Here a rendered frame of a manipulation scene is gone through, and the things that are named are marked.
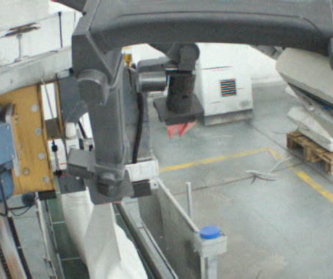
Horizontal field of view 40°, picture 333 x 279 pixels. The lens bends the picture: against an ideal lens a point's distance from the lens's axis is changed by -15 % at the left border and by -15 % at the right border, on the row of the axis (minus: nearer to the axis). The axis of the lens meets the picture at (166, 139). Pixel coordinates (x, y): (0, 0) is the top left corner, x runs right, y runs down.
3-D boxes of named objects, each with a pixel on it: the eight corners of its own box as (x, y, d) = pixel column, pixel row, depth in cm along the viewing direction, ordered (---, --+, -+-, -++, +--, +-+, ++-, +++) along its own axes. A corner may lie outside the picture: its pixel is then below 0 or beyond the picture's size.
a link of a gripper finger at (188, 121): (154, 128, 128) (157, 99, 121) (183, 123, 130) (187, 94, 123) (163, 149, 124) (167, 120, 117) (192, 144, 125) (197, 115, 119)
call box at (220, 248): (227, 251, 148) (227, 236, 146) (202, 258, 146) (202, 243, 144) (218, 241, 155) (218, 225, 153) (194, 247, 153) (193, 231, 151)
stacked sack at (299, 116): (356, 122, 419) (357, 107, 414) (307, 134, 399) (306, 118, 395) (332, 110, 457) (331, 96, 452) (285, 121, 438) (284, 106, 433)
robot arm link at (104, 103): (109, 82, 65) (129, 19, 69) (69, 77, 65) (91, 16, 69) (122, 191, 104) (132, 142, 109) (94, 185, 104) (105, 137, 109)
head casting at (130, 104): (154, 160, 147) (144, 54, 138) (70, 174, 142) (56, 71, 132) (130, 130, 175) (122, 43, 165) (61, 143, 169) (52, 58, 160)
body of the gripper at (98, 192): (85, 178, 119) (85, 166, 113) (127, 171, 122) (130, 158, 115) (91, 204, 117) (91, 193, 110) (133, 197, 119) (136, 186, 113)
